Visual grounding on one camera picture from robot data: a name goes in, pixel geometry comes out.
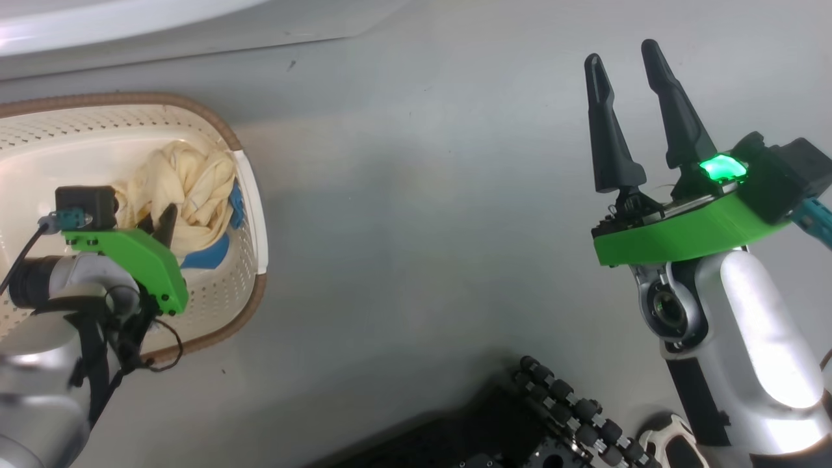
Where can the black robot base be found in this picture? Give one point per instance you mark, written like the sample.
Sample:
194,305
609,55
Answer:
455,442

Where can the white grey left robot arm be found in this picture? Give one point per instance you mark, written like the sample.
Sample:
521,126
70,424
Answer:
39,364

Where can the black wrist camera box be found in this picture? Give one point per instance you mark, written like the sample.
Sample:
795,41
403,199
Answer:
88,198
780,179

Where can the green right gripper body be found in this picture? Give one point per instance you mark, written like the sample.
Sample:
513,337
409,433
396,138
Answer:
682,234

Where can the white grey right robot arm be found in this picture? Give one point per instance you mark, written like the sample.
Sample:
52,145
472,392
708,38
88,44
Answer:
760,338

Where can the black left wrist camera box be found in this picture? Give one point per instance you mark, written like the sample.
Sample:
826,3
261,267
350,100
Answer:
88,198

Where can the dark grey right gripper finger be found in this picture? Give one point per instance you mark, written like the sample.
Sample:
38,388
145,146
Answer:
614,149
682,123

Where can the white black robot base foot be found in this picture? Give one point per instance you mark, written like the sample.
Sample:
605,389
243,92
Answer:
656,439

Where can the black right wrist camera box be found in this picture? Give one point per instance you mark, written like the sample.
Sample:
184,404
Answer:
780,179

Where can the white washing machine body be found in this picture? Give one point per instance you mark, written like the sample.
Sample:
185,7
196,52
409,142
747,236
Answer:
260,32

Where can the cream twisted garment blue trim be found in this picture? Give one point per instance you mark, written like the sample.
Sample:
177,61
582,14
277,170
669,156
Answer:
188,182

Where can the cream perforated laundry basket brown rim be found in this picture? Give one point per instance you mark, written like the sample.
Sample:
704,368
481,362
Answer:
221,299

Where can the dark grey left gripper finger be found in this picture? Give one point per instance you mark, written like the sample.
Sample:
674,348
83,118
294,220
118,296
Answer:
147,226
168,227

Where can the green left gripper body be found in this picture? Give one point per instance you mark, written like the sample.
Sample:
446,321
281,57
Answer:
146,260

